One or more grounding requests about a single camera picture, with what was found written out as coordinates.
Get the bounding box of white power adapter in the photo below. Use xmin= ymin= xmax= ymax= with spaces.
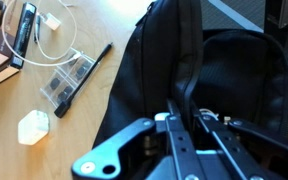
xmin=18 ymin=110 xmax=50 ymax=145

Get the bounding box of small white charger plug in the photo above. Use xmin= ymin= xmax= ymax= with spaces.
xmin=39 ymin=13 xmax=61 ymax=31

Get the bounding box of clear plastic ear-tip box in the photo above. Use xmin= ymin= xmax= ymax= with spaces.
xmin=40 ymin=48 xmax=95 ymax=108

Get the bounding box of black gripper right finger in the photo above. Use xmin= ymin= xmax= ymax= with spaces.
xmin=194 ymin=114 xmax=288 ymax=180

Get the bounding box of white charging cable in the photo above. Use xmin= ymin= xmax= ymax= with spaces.
xmin=1 ymin=0 xmax=82 ymax=68

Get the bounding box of black pen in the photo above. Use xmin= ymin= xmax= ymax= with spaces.
xmin=54 ymin=43 xmax=113 ymax=118

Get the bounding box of black zip case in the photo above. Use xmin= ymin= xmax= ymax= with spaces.
xmin=95 ymin=0 xmax=288 ymax=143

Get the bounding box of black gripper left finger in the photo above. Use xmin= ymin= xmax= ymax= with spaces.
xmin=71 ymin=111 xmax=198 ymax=180

